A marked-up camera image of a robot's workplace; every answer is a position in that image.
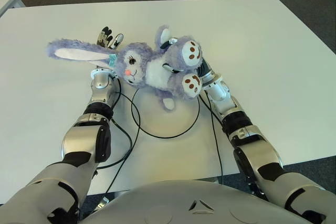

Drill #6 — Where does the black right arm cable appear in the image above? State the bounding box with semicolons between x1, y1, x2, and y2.
198;94;224;184

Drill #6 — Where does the grey robot torso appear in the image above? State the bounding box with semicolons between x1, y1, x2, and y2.
78;179;297;224

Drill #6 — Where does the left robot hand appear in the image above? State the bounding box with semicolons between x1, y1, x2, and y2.
96;26;125;50

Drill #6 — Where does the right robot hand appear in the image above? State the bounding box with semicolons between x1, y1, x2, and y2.
160;38;214;79

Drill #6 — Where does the purple plush bunny doll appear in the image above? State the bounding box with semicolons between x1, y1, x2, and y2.
46;25;203;112

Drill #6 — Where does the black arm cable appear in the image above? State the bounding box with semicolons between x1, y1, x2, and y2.
96;118;132;168
103;77;142;198
198;94;224;184

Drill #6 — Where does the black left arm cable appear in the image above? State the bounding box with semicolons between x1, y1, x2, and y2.
103;77;142;198
96;118;132;168

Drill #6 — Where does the silver metal bracket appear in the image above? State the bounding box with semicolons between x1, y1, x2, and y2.
91;196;110;211

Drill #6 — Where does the white plate with black rim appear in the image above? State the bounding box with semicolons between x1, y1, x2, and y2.
130;87;201;138

